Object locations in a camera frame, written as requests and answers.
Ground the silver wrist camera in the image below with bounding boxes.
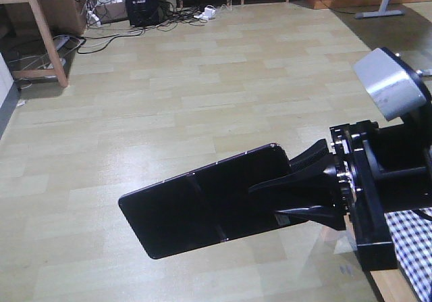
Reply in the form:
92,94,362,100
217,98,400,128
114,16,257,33
354,47,431,121

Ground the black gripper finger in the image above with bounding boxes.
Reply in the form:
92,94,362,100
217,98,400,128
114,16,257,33
248,165,346,230
289,139,333,174

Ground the black white checkered bed sheet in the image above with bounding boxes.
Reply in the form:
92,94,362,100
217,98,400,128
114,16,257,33
385,207,431,301

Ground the black foldable phone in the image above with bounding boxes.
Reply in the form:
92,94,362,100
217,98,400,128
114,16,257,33
118,143,290,259

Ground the white power strip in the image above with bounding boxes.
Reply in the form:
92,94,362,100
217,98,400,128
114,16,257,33
193,6,217,21

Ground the light wooden shelf unit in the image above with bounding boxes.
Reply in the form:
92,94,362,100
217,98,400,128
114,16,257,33
1,0,86,88

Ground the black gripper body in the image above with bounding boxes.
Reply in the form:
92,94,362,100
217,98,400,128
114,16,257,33
330,120,431,271

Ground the white standing desk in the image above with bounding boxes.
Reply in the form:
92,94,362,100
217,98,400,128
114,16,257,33
354,0,404,20

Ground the black computer tower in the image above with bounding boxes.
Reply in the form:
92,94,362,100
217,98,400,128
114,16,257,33
125,0,160,27

